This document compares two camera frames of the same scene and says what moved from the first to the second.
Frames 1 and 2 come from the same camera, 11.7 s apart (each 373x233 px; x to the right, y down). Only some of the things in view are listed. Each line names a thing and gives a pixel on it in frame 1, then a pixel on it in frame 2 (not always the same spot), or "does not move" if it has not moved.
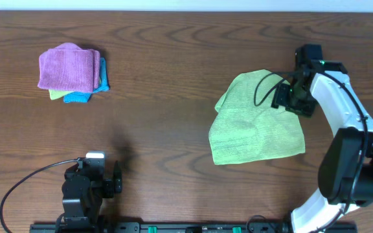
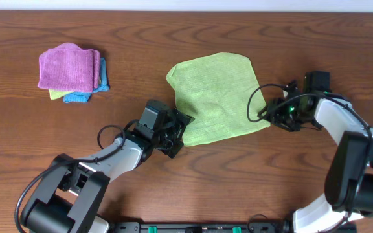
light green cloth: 246,127 → 221,93
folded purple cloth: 70,68 does not move
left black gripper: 109,187 → 180,133
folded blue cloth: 84,97 does not move
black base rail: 187,228 does not move
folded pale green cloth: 55,94 does not move
